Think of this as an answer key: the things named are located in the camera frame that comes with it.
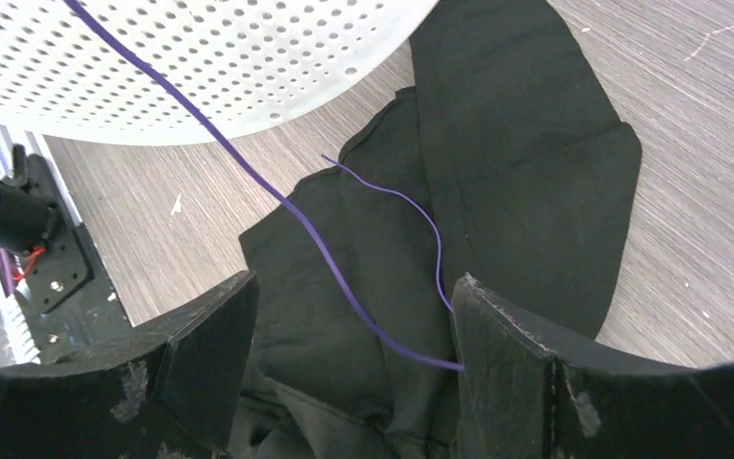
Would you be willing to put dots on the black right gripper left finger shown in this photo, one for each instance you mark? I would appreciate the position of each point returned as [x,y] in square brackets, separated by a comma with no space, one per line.
[165,389]

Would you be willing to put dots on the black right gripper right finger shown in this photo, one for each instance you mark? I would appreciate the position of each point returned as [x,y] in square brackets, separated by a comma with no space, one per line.
[563,393]

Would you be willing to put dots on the white perforated cable spool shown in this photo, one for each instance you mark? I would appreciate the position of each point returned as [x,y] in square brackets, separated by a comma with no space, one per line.
[247,65]

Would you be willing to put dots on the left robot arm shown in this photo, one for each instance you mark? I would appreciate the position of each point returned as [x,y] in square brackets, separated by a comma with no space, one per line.
[31,216]

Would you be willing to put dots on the black cloth garment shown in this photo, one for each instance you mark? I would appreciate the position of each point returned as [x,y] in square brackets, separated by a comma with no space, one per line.
[505,161]

